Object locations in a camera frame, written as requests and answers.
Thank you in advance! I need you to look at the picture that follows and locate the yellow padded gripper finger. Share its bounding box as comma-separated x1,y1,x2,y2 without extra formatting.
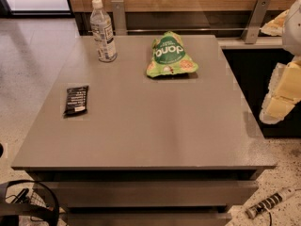
260,60,301,124
261,10,289,36

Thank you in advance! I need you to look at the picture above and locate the green rice chip bag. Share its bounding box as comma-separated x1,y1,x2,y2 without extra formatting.
146,31,198,78

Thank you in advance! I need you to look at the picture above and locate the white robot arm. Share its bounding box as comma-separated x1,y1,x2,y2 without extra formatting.
260,0,301,124

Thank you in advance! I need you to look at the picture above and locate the black rxbar chocolate bar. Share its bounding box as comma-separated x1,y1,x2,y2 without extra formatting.
64,86,89,117

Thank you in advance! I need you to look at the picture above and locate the white power strip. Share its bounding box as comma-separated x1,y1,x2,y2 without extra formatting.
246,187,295,219

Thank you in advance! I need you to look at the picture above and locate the upper grey drawer front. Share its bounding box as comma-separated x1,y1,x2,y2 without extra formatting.
45,181,258,207

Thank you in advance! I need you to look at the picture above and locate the grey drawer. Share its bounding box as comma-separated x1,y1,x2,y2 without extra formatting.
67,212,231,226
45,181,258,207

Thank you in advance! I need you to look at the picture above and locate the clear plastic water bottle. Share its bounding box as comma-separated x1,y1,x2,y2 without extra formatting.
90,0,117,62

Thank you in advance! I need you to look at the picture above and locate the lower grey drawer front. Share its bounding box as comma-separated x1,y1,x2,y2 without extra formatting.
67,212,231,226

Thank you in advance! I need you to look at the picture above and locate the right metal bracket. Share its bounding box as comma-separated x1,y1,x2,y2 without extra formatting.
242,0,271,44

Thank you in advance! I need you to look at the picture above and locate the metal bracket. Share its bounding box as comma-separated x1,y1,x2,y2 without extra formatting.
242,0,271,44
111,0,128,36

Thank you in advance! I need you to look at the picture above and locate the metal rail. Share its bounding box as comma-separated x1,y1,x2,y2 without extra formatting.
126,27,285,34

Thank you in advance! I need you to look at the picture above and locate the left metal bracket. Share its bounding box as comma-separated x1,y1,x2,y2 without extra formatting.
111,0,128,36

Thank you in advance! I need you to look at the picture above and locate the black wire basket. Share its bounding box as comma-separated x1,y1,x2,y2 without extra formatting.
0,179,59,226

